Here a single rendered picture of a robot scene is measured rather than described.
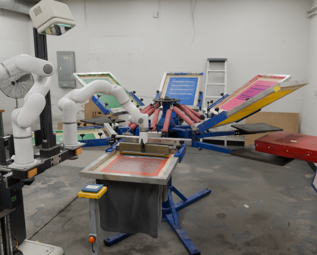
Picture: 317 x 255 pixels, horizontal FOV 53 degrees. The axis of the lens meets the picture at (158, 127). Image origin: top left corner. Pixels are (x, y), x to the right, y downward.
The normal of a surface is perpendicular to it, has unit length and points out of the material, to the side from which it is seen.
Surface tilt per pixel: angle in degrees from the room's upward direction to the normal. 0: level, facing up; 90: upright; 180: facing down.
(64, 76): 90
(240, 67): 90
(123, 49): 90
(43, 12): 90
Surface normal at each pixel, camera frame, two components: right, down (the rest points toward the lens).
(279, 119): -0.22, 0.07
